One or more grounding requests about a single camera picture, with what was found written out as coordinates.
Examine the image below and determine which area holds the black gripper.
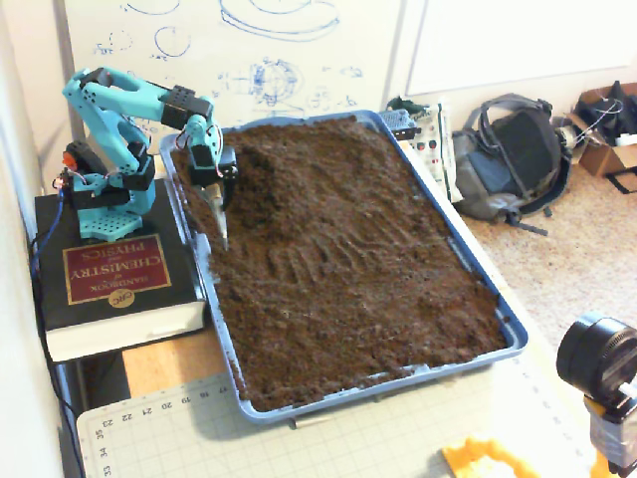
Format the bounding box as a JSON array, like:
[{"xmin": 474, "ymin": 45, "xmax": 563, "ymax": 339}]
[{"xmin": 188, "ymin": 146, "xmax": 240, "ymax": 210}]

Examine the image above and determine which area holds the silver foil scoop blade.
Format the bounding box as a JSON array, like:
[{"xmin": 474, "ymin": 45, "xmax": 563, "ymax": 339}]
[{"xmin": 198, "ymin": 183, "xmax": 231, "ymax": 252}]

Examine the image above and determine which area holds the brown soil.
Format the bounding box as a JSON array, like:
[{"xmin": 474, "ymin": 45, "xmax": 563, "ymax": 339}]
[{"xmin": 168, "ymin": 115, "xmax": 509, "ymax": 412}]

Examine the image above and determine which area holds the black chemistry physics handbook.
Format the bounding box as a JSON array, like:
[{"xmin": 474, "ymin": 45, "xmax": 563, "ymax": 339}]
[{"xmin": 32, "ymin": 176, "xmax": 208, "ymax": 363}]

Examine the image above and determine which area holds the black servo controller housing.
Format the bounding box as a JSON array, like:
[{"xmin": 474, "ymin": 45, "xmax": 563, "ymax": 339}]
[{"xmin": 62, "ymin": 140, "xmax": 106, "ymax": 176}]

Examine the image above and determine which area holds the perforated electronics box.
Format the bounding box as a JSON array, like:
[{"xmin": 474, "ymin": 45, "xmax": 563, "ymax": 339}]
[{"xmin": 377, "ymin": 109, "xmax": 418, "ymax": 141}]

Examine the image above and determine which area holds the whiteboard with blue drawings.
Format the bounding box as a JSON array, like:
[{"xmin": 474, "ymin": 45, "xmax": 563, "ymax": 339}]
[{"xmin": 52, "ymin": 0, "xmax": 407, "ymax": 165}]

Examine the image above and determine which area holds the dark green bag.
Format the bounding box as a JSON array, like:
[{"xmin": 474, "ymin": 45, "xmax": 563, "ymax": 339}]
[{"xmin": 386, "ymin": 95, "xmax": 432, "ymax": 115}]

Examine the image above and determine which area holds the circuit board device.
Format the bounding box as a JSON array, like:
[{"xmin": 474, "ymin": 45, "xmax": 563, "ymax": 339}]
[{"xmin": 397, "ymin": 102, "xmax": 467, "ymax": 204}]

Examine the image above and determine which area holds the blue plastic tray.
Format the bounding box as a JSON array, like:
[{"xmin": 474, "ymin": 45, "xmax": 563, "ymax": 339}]
[{"xmin": 157, "ymin": 108, "xmax": 530, "ymax": 427}]

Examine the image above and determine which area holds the silver metal rod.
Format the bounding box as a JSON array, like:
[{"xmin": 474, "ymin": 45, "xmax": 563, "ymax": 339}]
[{"xmin": 290, "ymin": 415, "xmax": 333, "ymax": 430}]

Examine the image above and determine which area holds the grey cutting mat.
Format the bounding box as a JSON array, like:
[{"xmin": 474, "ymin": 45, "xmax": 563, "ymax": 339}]
[{"xmin": 75, "ymin": 343, "xmax": 613, "ymax": 478}]

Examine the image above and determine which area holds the grey backpack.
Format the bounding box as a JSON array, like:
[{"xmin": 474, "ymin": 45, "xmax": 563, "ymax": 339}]
[{"xmin": 450, "ymin": 93, "xmax": 573, "ymax": 238}]

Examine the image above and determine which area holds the blank white board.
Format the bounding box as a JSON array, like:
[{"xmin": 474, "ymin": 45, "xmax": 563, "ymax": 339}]
[{"xmin": 403, "ymin": 0, "xmax": 637, "ymax": 99}]

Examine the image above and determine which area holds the yellow plastic part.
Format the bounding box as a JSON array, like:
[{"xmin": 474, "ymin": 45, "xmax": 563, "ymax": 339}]
[{"xmin": 441, "ymin": 435, "xmax": 543, "ymax": 478}]

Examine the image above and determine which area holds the brown cardboard box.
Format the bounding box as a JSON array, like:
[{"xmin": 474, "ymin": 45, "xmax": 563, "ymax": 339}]
[{"xmin": 564, "ymin": 87, "xmax": 637, "ymax": 178}]

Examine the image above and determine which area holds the black fabric item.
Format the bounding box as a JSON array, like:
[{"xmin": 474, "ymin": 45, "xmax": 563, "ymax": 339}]
[{"xmin": 575, "ymin": 80, "xmax": 637, "ymax": 138}]

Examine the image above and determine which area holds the blue cable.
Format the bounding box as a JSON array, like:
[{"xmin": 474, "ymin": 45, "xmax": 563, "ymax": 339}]
[{"xmin": 28, "ymin": 191, "xmax": 69, "ymax": 280}]

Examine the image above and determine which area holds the black cable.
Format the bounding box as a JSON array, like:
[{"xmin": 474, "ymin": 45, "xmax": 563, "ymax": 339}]
[{"xmin": 29, "ymin": 233, "xmax": 86, "ymax": 478}]

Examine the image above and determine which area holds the black strap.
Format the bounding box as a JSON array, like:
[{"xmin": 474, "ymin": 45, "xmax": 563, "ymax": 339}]
[{"xmin": 604, "ymin": 168, "xmax": 637, "ymax": 194}]

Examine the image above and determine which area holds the black round camera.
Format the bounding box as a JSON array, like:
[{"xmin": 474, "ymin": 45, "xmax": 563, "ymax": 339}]
[{"xmin": 554, "ymin": 311, "xmax": 637, "ymax": 399}]

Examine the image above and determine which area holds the yellow camera stand grey tape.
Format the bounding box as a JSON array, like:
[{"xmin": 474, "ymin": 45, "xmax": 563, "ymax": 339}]
[{"xmin": 584, "ymin": 387, "xmax": 637, "ymax": 477}]

